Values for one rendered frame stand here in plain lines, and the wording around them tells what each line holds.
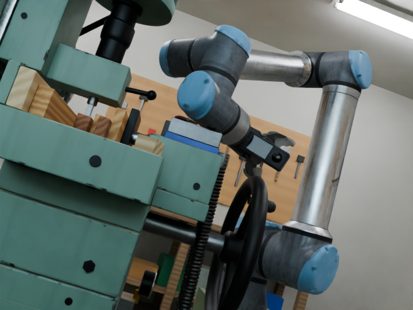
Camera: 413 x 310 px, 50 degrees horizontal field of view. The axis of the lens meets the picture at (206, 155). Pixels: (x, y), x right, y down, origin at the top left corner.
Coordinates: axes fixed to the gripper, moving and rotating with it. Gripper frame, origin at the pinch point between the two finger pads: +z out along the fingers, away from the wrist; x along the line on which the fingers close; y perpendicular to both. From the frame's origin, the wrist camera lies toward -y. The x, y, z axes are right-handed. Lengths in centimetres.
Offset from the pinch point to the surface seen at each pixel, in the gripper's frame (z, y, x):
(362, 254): 340, 115, -10
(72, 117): -59, -7, 17
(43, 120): -68, -20, 18
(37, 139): -68, -21, 20
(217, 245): -26.7, -18.8, 21.5
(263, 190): -30.4, -22.9, 8.4
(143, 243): 188, 219, 100
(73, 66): -57, 8, 10
